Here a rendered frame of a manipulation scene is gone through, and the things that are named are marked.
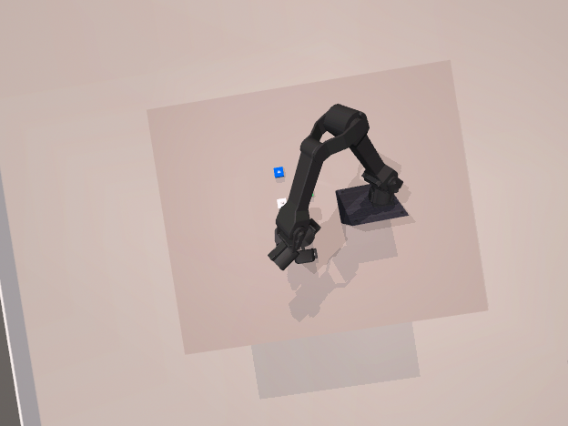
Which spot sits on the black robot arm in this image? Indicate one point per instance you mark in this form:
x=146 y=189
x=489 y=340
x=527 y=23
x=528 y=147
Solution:
x=349 y=127

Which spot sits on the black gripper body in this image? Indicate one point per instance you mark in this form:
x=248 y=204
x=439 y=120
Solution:
x=305 y=256

